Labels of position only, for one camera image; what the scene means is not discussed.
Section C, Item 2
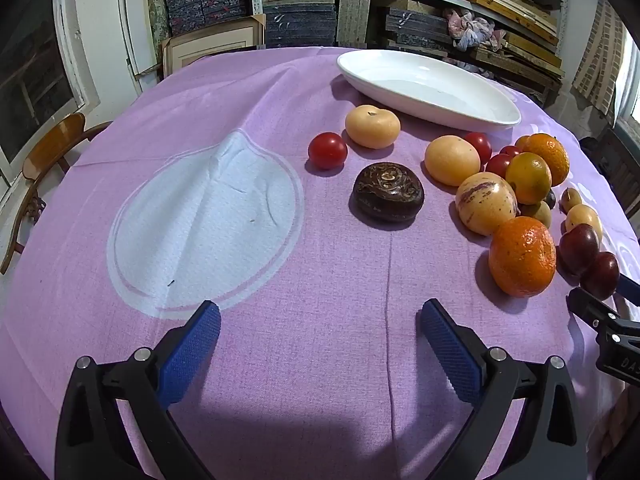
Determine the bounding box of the small pale green fruit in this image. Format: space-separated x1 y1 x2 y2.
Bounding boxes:
519 200 552 228

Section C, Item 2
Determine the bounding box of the round yellow fruit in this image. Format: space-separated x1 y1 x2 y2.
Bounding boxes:
424 135 481 187

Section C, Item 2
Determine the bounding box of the striped yellow pepino melon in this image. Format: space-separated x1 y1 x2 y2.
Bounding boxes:
455 172 519 236

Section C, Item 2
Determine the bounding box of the light wooden chair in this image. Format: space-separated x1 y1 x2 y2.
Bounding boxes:
0 112 115 276

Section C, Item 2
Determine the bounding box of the dark red plum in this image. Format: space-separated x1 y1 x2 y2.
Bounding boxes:
558 223 600 276
580 251 621 301

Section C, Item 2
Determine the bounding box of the medium orange mandarin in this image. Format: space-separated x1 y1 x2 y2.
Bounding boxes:
521 132 570 187

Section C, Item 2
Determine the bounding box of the green-tinged orange mandarin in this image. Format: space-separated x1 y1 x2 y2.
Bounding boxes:
505 152 553 205

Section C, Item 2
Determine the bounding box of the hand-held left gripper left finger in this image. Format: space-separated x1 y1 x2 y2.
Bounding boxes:
54 300 222 480

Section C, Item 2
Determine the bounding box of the brick pattern curtain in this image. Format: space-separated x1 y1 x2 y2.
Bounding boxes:
571 0 628 115

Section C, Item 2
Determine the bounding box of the dark brown round fruit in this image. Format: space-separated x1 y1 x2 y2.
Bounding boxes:
352 162 426 222

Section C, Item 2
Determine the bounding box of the purple printed tablecloth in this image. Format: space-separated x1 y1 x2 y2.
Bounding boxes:
0 46 640 480

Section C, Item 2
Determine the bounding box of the white framed window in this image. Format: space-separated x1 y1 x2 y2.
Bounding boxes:
0 0 101 191

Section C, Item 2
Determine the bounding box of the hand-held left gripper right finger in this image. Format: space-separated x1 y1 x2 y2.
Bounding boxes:
416 298 588 480

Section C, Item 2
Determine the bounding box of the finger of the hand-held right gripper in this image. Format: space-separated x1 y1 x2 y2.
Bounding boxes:
566 286 623 331
619 273 640 307

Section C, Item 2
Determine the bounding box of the white board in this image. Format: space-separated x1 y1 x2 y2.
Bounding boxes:
72 0 163 97

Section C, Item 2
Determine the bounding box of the stack of dark grey boxes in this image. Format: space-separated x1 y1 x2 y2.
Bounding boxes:
264 2 339 49

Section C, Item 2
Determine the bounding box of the cardboard box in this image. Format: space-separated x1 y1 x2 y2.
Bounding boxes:
160 14 267 80

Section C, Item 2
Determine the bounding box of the upright woven box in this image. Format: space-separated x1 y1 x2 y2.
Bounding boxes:
337 0 372 47

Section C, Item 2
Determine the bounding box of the pale peach tomato-shaped fruit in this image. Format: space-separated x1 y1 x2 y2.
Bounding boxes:
345 105 402 150

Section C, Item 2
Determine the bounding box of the stack of yellow wooden boxes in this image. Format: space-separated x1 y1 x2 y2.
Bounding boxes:
462 0 563 68

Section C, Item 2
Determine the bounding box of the large orange mandarin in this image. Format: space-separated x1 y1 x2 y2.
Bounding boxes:
488 216 557 298

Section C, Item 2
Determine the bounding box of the white oval plate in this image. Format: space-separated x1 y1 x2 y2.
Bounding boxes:
336 50 522 132

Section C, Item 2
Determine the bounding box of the bright window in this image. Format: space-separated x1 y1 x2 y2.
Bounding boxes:
612 25 640 136

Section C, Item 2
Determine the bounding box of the pink cloth bundle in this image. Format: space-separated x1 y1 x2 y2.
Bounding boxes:
446 9 507 52

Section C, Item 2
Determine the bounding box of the stack of dark flat boxes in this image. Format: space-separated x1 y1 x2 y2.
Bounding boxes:
384 7 453 57

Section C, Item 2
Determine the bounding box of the stack of blue patterned boxes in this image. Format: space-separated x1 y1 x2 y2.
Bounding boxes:
164 0 249 37

